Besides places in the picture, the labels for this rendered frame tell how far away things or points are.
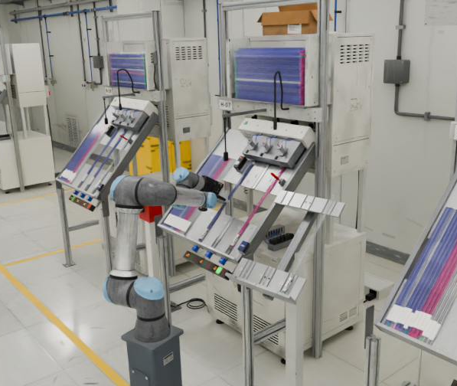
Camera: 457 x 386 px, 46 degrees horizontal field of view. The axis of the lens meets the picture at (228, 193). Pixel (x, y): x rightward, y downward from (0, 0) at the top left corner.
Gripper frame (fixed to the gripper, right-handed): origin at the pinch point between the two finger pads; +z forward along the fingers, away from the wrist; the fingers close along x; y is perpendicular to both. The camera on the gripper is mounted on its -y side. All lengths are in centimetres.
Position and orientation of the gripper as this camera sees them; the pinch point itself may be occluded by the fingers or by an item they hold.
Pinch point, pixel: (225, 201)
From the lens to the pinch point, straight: 279.6
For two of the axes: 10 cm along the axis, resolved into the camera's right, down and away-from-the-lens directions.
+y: 3.8, -9.2, 0.8
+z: 6.7, 3.4, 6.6
